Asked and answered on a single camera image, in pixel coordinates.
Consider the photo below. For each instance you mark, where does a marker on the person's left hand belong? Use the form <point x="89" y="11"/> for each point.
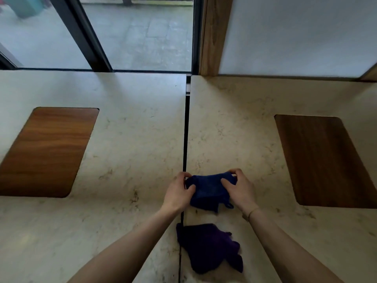
<point x="176" y="194"/>

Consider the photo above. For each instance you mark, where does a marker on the person's right hand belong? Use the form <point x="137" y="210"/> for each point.
<point x="241" y="191"/>

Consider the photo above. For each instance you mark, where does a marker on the blue cleaning cloth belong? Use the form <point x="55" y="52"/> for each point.
<point x="206" y="191"/>

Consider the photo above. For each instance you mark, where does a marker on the purple cleaning cloth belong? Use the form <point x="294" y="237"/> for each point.
<point x="206" y="247"/>

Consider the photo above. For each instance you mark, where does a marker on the person's right forearm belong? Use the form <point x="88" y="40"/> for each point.
<point x="291" y="250"/>

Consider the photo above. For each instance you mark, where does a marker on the person's left forearm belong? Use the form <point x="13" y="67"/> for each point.
<point x="123" y="250"/>

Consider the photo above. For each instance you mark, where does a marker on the wooden inlay panel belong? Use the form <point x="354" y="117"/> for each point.
<point x="47" y="150"/>
<point x="327" y="159"/>

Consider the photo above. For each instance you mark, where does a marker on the black window mullion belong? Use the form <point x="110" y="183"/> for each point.
<point x="82" y="35"/>
<point x="7" y="60"/>
<point x="197" y="35"/>

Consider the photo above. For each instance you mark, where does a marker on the teal outdoor object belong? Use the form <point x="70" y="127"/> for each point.
<point x="25" y="5"/>

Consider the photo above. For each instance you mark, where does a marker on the wooden post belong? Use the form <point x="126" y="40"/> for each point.
<point x="370" y="74"/>
<point x="215" y="35"/>

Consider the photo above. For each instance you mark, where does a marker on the white wall panel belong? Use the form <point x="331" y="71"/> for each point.
<point x="300" y="35"/>

